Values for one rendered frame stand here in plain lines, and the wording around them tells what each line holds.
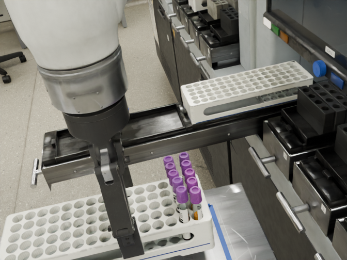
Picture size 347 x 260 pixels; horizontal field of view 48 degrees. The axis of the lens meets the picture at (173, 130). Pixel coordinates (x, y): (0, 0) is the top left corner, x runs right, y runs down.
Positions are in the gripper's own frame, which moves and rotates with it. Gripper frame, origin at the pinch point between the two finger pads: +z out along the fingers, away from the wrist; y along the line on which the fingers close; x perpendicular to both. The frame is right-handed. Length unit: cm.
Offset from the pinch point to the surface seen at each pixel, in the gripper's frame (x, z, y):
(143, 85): 10, 91, -204
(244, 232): 17.2, 9.4, 0.6
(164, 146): 8.6, 12.7, -30.4
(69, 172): -13.5, 13.5, -29.7
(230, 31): 38, 8, -74
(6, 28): -115, 89, -383
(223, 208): 15.5, 9.4, -5.4
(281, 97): 38, 9, -34
